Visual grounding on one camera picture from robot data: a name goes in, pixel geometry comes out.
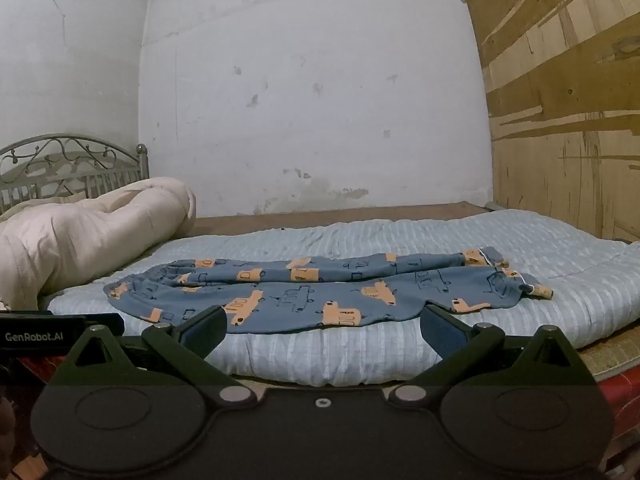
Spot brown bed board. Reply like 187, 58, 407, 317
187, 200, 497, 239

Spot blue pants with orange print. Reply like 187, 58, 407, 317
102, 247, 555, 336

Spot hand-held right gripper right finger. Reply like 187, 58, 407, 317
387, 304, 596, 409

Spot grey metal headboard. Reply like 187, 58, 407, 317
0, 133, 151, 217

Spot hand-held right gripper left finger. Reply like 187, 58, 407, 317
52, 304, 259, 409

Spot plywood wall panel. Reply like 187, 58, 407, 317
452, 0, 640, 243

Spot red bed side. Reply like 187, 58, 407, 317
595, 364, 640, 443

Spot cream rolled duvet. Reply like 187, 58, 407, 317
0, 177, 198, 312

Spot woven straw mat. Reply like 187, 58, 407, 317
575, 319, 640, 377

